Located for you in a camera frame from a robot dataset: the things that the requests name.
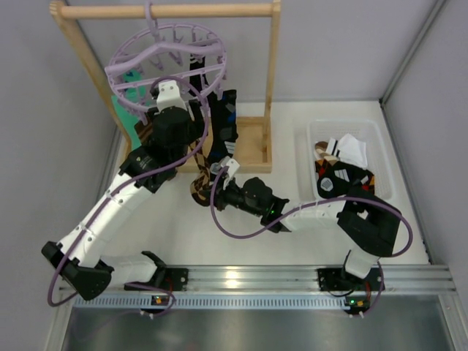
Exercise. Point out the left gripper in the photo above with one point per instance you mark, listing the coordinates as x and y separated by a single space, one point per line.
195 119

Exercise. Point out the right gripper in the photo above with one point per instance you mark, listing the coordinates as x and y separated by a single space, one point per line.
219 194

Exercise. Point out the brown argyle sock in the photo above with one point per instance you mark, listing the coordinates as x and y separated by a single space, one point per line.
200 188

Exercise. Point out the black sock grey blue marks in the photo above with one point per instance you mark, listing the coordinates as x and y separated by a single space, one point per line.
223 124

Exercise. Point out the purple round clip hanger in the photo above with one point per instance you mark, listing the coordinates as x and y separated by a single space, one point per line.
162 50

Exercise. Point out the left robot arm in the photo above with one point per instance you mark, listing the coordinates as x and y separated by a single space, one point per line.
78 258

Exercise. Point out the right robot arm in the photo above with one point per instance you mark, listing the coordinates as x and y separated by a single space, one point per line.
370 223

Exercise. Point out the teal patterned sock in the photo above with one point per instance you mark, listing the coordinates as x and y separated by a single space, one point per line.
127 118

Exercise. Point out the thin black sock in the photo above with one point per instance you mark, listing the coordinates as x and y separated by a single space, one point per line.
197 81

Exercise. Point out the brown striped sock in basket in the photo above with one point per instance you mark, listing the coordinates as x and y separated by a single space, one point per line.
320 150

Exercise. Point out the black sock white stripes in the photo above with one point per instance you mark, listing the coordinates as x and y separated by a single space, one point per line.
338 179

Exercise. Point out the white sock in basket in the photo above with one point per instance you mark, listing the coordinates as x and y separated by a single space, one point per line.
349 150

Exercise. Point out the white plastic basket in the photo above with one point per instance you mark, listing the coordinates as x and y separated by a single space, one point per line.
365 131

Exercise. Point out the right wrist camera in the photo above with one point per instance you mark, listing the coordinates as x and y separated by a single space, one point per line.
230 167

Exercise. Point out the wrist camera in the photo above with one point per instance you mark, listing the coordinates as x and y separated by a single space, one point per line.
169 95
230 167

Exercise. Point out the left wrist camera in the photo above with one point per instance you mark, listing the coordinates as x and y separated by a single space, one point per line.
169 95

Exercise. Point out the wooden hanger rack frame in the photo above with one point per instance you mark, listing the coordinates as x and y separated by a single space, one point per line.
254 149

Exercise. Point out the aluminium mounting rail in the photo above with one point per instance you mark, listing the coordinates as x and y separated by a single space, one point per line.
276 287

